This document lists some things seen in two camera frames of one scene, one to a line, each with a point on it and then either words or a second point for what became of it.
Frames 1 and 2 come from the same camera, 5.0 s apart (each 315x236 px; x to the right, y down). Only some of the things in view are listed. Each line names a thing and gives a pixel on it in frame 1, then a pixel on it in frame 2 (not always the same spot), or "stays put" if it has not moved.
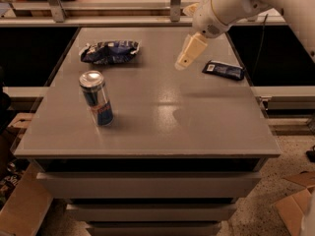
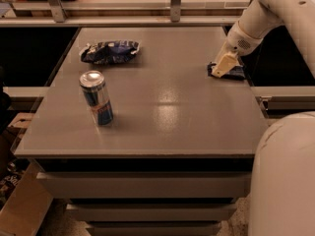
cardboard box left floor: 25,200 stays put
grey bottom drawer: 154,228 stays put
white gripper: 206,18 → 240,40
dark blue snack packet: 224,70 stays put
